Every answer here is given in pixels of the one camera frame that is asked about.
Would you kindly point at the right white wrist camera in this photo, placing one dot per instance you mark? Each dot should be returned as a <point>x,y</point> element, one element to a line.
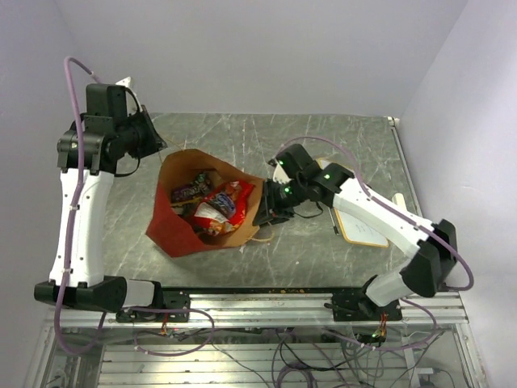
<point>279,175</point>

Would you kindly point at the aluminium frame rail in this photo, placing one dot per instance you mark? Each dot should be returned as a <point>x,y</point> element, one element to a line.
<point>297,310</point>

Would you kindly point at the red paper bag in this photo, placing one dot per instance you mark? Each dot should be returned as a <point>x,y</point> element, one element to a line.
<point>174,234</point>

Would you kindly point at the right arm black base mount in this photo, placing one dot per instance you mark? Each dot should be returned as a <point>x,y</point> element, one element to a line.
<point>350,304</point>

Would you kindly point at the purple brown M&M's packet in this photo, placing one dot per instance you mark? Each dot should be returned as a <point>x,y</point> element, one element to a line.
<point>199,187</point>

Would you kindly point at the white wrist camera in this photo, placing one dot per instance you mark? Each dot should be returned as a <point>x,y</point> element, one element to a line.
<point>279,175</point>
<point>126,82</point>

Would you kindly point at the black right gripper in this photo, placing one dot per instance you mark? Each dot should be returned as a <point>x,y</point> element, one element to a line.
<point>269,210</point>

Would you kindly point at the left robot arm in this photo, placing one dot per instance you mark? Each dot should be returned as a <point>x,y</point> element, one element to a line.
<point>116,124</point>

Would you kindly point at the white whiteboard eraser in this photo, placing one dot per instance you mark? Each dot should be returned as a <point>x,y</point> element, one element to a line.
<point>399,200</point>

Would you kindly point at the red candy bag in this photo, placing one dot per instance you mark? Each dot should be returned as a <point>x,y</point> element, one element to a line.
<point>224,209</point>

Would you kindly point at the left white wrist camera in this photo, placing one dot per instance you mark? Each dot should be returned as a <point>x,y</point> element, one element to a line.
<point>126,82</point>

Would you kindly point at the black marker pen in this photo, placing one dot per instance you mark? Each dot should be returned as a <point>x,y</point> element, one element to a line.
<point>332,218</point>

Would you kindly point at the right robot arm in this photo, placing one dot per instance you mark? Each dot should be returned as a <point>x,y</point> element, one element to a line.
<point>429,247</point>

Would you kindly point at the yellow-framed small whiteboard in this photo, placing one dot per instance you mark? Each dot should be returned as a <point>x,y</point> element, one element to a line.
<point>354,231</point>

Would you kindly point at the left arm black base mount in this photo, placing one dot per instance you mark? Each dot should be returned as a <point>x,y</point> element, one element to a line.
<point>168,306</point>

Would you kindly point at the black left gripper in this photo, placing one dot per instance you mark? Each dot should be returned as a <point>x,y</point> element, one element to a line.
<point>154,143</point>

